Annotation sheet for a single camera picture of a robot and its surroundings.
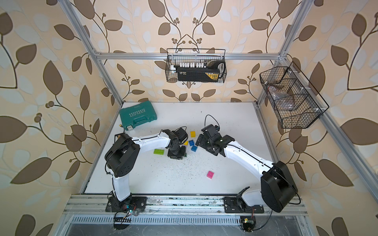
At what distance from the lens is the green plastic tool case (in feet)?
3.48

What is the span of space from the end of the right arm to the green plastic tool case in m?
0.51

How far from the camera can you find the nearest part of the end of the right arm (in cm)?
59
